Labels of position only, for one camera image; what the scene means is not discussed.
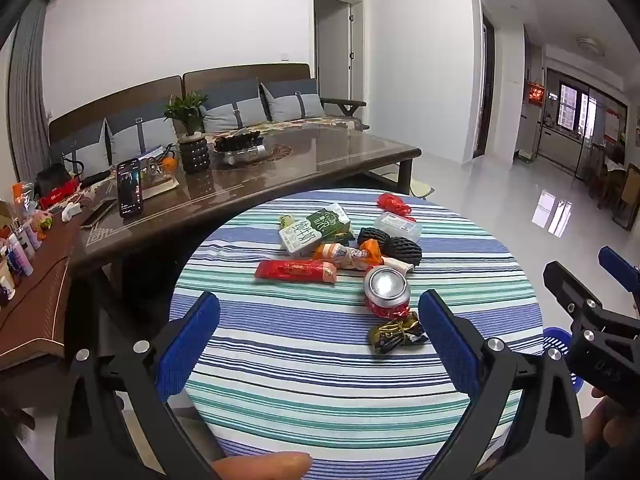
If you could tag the blue plastic basket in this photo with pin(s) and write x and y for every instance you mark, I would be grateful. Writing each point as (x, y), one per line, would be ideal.
(555, 340)

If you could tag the black studded plant pot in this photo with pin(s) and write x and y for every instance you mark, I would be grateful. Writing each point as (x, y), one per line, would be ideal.
(195, 155)

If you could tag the grey curtain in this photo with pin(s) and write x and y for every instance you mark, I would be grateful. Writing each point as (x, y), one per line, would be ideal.
(27, 90)

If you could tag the fruit bowl with dark contents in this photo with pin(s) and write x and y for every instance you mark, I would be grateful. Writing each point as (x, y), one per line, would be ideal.
(240, 145)

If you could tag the dark glass-top coffee table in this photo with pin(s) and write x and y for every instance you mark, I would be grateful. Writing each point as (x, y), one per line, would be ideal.
(300, 165)

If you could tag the clear plastic box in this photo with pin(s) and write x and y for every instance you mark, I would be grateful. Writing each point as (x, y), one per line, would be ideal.
(400, 226)

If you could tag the flat lying smartphone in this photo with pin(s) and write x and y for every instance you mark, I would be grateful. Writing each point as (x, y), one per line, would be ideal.
(100, 212)

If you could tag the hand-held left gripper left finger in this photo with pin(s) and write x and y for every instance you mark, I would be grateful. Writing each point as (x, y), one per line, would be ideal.
(192, 345)

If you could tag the orange white wrapper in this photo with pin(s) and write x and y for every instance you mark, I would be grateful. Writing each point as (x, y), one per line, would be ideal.
(345, 256)

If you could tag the yellow bread packet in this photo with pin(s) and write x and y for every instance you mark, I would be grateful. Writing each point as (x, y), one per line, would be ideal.
(286, 221)

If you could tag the tray with glassware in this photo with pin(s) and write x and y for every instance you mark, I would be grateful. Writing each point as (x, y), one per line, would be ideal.
(157, 180)

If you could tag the dark wooden sofa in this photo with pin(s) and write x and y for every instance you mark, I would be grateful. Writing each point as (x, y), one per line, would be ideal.
(220, 77)

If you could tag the white interior door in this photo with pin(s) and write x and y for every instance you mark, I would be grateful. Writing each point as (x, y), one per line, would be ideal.
(335, 50)

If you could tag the black bag on red box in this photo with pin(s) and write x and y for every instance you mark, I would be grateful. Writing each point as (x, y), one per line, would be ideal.
(57, 182)

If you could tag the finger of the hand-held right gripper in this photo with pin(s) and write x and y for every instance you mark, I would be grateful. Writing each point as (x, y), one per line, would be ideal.
(620, 270)
(570, 290)

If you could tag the orange fruit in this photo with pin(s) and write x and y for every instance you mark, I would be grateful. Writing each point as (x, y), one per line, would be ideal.
(171, 163)

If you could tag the person's right hand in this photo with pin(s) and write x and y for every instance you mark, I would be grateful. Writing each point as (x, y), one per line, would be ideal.
(612, 425)

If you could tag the green white milk carton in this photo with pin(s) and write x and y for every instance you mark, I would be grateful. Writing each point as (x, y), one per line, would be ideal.
(305, 235)

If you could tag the green potted plant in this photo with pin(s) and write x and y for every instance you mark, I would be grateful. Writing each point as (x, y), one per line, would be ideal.
(185, 110)

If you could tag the red snack packet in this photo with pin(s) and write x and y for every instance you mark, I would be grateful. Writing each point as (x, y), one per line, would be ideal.
(290, 271)

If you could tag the row of small bottles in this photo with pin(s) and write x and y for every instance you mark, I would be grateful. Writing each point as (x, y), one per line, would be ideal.
(20, 250)

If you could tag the gold black wrapper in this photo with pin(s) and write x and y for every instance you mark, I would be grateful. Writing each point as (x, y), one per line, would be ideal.
(397, 335)

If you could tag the red plastic bag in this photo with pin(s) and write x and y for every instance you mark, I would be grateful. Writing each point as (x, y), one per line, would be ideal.
(394, 205)

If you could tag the grey blue cushion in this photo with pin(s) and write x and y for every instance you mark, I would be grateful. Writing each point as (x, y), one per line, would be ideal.
(235, 107)
(292, 100)
(82, 147)
(140, 130)

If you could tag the standing black smartphone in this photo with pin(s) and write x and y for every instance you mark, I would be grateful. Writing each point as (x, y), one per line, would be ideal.
(130, 187)

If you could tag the cream rolling stool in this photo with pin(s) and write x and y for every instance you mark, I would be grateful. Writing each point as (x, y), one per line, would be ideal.
(422, 190)

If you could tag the round dark placemat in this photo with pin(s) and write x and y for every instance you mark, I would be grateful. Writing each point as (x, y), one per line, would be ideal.
(280, 151)

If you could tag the red white paper cup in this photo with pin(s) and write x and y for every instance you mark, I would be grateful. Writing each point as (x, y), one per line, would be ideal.
(398, 265)

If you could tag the person's left hand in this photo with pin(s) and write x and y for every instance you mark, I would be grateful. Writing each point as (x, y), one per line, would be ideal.
(270, 466)

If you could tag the striped tablecloth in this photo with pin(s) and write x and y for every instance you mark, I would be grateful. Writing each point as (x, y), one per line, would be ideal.
(300, 360)

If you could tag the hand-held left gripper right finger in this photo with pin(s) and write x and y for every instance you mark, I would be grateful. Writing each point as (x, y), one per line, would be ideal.
(450, 345)

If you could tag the crushed red soda can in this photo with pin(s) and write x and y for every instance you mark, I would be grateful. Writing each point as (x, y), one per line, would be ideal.
(386, 290)

